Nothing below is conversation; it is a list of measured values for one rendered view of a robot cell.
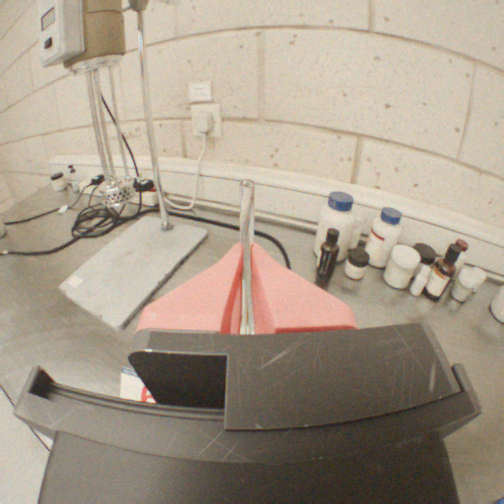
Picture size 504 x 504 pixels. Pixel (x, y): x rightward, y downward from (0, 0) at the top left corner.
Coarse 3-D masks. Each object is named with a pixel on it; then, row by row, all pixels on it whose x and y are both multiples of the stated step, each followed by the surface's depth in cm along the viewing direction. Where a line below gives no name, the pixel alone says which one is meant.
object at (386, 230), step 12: (384, 216) 44; (396, 216) 43; (372, 228) 47; (384, 228) 45; (396, 228) 44; (372, 240) 48; (384, 240) 45; (396, 240) 45; (372, 252) 48; (384, 252) 47; (372, 264) 49; (384, 264) 48
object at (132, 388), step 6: (126, 378) 28; (132, 378) 28; (138, 378) 28; (126, 384) 28; (132, 384) 28; (138, 384) 28; (126, 390) 28; (132, 390) 28; (138, 390) 28; (144, 390) 28; (126, 396) 28; (132, 396) 28; (138, 396) 27; (144, 396) 27; (150, 396) 27
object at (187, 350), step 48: (192, 288) 7; (240, 288) 12; (144, 336) 5; (192, 336) 5; (240, 336) 5; (288, 336) 5; (336, 336) 5; (384, 336) 5; (432, 336) 5; (144, 384) 6; (192, 384) 5; (240, 384) 4; (288, 384) 4; (336, 384) 4; (384, 384) 4; (432, 384) 4
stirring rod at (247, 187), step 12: (240, 192) 10; (252, 192) 10; (240, 204) 10; (252, 204) 10; (240, 216) 11; (252, 216) 11; (240, 228) 11; (252, 228) 11; (240, 240) 11; (252, 240) 11
